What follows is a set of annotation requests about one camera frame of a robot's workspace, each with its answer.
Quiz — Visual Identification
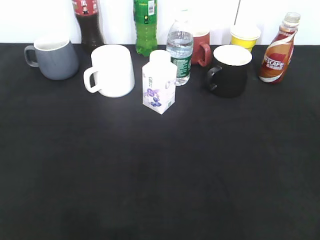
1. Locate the grey mug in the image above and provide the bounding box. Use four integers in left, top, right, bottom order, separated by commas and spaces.
24, 35, 80, 81

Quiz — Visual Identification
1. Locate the cola bottle red label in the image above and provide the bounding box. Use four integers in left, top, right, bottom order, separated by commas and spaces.
72, 0, 104, 53

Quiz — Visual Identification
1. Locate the green sprite bottle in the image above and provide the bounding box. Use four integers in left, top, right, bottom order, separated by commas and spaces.
133, 0, 158, 57

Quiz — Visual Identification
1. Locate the white purple drink carton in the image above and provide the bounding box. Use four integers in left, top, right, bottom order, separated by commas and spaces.
142, 50, 178, 115

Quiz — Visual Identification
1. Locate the red mug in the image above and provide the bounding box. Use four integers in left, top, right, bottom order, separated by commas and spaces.
191, 29, 212, 67

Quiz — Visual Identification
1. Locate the white mug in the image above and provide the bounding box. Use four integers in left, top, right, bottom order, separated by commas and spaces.
83, 44, 135, 98

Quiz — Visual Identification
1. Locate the yellow paper cup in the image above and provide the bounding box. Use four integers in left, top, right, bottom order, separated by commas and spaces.
230, 23, 261, 52

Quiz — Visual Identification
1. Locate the brown Nescafe coffee bottle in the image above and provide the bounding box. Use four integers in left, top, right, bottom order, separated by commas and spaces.
258, 12, 301, 84

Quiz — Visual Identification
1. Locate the clear water bottle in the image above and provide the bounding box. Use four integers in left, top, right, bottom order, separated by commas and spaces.
166, 8, 194, 86

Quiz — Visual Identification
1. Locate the black mug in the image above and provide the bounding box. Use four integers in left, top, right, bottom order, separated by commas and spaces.
204, 44, 252, 98

